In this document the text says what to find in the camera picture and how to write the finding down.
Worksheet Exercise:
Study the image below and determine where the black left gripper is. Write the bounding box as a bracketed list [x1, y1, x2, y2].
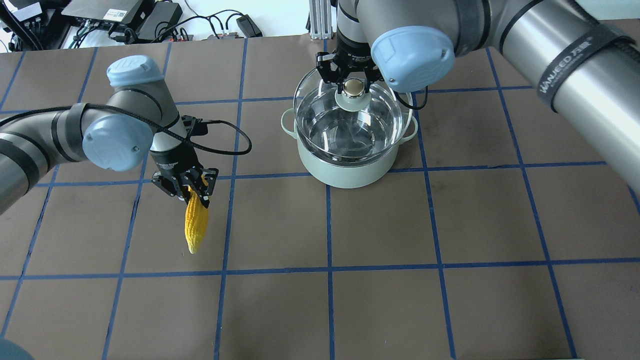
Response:
[150, 130, 218, 209]

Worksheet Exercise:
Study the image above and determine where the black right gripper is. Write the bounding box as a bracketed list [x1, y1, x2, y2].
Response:
[315, 35, 385, 96]

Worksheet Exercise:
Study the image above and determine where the yellow corn cob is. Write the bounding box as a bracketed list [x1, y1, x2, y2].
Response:
[183, 186, 209, 255]

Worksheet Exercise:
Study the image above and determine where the glass pot lid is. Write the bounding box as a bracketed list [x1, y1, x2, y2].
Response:
[293, 69, 413, 166]

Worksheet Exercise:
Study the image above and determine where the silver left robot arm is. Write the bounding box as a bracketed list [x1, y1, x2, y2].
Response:
[0, 55, 218, 212]

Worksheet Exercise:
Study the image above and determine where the mint green cooking pot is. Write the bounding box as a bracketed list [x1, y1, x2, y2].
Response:
[281, 67, 419, 189]

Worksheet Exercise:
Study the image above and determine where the small black adapter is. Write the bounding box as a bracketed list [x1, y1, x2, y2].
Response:
[236, 14, 263, 38]

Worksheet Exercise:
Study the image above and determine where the black power adapter brick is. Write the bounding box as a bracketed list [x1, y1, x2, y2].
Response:
[134, 1, 183, 44]

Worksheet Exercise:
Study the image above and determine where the black flat electronics box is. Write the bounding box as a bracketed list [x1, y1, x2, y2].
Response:
[61, 0, 154, 27]

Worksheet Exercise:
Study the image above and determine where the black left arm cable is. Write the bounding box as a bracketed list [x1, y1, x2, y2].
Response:
[0, 103, 253, 156]

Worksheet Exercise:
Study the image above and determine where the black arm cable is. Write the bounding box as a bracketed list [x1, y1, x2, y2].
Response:
[0, 103, 253, 156]
[395, 85, 430, 111]

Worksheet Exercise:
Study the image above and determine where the aluminium frame post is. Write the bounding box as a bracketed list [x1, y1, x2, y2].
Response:
[308, 0, 333, 40]

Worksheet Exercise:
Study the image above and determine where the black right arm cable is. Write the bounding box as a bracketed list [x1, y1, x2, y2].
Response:
[395, 85, 430, 111]

